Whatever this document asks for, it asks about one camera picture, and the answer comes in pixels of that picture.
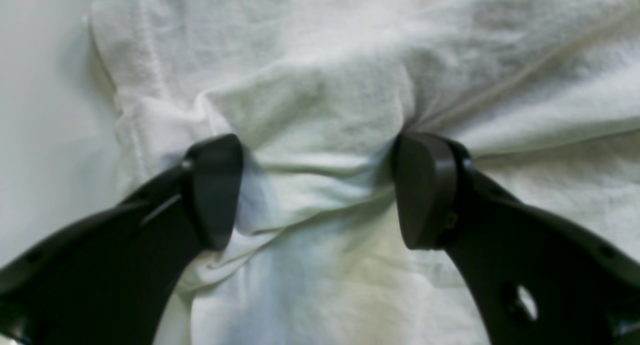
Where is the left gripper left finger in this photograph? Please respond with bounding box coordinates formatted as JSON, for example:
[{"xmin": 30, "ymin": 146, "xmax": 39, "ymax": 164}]
[{"xmin": 0, "ymin": 134, "xmax": 243, "ymax": 345}]

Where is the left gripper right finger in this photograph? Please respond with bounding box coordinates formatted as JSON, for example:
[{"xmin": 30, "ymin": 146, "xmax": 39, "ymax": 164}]
[{"xmin": 391, "ymin": 132, "xmax": 640, "ymax": 345}]

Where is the white printed T-shirt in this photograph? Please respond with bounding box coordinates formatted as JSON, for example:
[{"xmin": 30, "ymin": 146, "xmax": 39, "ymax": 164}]
[{"xmin": 90, "ymin": 0, "xmax": 640, "ymax": 345}]

